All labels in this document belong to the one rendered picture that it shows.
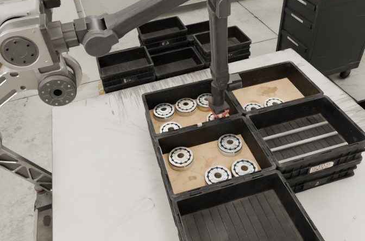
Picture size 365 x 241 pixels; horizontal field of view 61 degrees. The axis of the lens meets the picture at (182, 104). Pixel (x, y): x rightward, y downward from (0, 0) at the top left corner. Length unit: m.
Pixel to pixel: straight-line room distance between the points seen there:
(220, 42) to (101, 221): 0.85
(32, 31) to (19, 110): 2.42
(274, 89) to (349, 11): 1.31
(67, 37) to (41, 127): 2.13
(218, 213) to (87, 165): 0.69
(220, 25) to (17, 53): 0.60
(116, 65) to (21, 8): 1.64
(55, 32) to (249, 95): 1.02
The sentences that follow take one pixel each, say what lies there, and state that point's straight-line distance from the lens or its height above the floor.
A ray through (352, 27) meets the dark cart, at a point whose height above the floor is 0.58.
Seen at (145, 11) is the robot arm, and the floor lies 1.49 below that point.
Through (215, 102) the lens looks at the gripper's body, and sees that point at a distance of 1.33.
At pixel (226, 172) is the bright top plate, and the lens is 1.24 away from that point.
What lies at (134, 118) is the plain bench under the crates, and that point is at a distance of 1.73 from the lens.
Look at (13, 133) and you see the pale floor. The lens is 3.08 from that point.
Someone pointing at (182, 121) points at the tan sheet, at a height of 0.83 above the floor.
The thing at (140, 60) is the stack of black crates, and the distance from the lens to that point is 2.58.
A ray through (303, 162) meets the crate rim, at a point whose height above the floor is 0.92.
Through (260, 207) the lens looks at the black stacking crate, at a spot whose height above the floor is 0.83.
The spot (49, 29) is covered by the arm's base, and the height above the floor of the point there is 1.49.
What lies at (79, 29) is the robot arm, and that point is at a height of 1.47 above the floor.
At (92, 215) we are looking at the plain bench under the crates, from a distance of 1.41.
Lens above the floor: 1.86
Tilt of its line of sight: 41 degrees down
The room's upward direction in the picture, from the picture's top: 5 degrees counter-clockwise
